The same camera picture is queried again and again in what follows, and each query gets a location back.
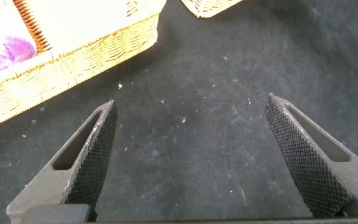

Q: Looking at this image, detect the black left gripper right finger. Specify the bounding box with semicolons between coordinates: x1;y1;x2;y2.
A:
264;92;358;218

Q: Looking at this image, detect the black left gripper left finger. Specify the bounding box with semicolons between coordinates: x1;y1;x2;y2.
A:
6;99;120;222

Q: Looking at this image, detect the wicker basket with teal cup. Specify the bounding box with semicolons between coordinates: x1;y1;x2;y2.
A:
0;0;167;134

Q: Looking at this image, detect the wicker basket with food items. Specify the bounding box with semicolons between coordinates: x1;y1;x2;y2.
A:
180;0;244;19

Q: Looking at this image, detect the black table cloth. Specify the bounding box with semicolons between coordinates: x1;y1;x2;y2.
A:
0;0;358;223

